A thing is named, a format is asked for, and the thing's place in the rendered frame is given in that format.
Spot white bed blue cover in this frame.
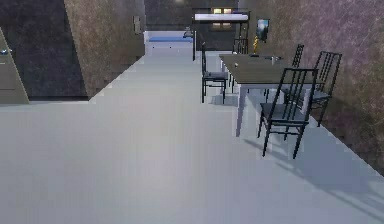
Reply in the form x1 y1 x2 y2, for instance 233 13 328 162
143 30 195 57

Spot black loft bed white mattress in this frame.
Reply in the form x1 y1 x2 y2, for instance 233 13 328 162
191 7 252 62

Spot black slat-back chair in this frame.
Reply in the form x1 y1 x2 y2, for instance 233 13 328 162
281 50 343 128
263 43 306 103
256 67 319 160
232 37 250 55
200 41 230 105

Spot grey dining table white legs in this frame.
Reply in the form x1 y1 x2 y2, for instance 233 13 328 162
218 53 325 138

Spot olive room door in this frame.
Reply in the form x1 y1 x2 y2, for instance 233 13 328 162
0 27 30 105

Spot framed blue wall picture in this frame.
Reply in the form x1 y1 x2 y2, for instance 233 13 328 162
255 18 271 44

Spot grey wall switch plate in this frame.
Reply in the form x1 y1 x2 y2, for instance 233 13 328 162
133 15 142 35

